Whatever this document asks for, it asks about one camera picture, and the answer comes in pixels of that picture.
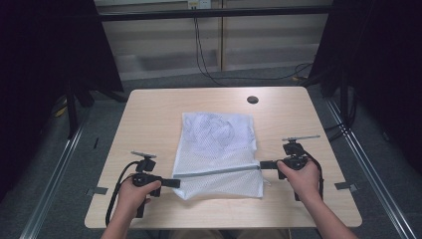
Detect white mesh laundry bag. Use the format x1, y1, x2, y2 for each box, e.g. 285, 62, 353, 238
171, 112, 272, 201

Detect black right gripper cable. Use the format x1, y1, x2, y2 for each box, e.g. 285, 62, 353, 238
302, 150, 325, 201

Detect black floor cables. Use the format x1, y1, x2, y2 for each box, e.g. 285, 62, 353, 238
322, 96, 358, 143

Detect white garment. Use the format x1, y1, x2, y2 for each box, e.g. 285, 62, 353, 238
183, 113, 239, 157

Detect person's left hand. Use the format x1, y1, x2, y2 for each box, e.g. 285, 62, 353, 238
117, 174, 162, 217

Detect black wall cable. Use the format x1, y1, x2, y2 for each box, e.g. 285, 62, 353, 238
193, 16, 315, 88

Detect metal floor rail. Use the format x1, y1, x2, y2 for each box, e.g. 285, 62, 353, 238
323, 98, 418, 239
19, 111, 89, 239

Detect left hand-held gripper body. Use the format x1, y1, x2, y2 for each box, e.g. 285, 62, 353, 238
130, 150, 163, 219

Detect grey tape strip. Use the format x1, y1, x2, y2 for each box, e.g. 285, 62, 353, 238
85, 186, 109, 197
333, 181, 360, 193

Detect person's right hand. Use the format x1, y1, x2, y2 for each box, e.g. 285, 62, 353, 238
277, 158, 323, 204

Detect black horizontal bar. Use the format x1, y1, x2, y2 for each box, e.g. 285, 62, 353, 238
98, 5, 333, 22

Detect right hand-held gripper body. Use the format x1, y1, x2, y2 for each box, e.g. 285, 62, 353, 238
278, 134, 321, 180

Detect black stand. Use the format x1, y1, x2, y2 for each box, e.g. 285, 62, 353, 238
337, 71, 353, 128
64, 81, 82, 140

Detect black curtain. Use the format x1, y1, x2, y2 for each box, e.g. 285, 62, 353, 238
0, 0, 125, 202
310, 0, 422, 175

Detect white wall socket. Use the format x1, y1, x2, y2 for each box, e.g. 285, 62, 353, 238
187, 0, 213, 10

